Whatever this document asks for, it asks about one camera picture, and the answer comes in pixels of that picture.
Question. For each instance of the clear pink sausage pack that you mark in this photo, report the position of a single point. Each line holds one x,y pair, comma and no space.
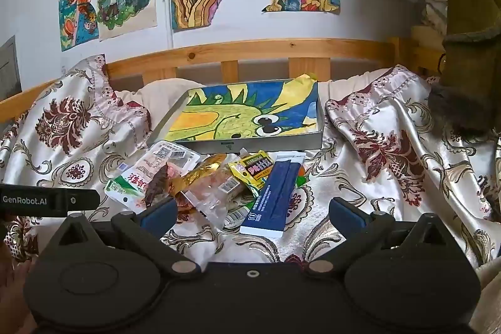
211,193

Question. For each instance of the green white sausage stick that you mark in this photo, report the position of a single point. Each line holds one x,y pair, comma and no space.
238,217

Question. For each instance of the floral satin blanket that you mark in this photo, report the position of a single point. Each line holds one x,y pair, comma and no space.
391,146

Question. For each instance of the dark blue white packet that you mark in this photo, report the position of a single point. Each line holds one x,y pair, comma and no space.
274,197

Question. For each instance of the cream pillow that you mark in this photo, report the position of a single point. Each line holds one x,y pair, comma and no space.
164,91

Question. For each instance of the grey metal tray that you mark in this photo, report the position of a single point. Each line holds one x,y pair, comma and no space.
274,143

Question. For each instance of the olive hanging garment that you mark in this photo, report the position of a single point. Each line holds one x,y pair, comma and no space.
469,25

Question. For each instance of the colourful dragon drawing sheet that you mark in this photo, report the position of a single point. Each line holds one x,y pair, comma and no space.
219,118

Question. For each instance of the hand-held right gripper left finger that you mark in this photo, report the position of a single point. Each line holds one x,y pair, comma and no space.
158,216

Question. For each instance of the grey wall panel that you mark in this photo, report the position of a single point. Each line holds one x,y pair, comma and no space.
9,68

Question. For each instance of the dark brown meat snack pack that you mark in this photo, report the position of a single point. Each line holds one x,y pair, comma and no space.
156,185

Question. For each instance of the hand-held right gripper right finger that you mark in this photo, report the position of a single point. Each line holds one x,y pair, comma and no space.
346,216

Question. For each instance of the red-haired girl wall poster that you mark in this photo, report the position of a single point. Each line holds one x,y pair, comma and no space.
76,13

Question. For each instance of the white green snack packet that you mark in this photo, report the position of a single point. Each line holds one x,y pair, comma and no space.
133,181

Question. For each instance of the yellow green snack packet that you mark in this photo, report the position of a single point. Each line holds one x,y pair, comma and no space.
252,169

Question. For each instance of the gold foil snack packet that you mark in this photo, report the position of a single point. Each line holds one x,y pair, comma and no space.
199,171

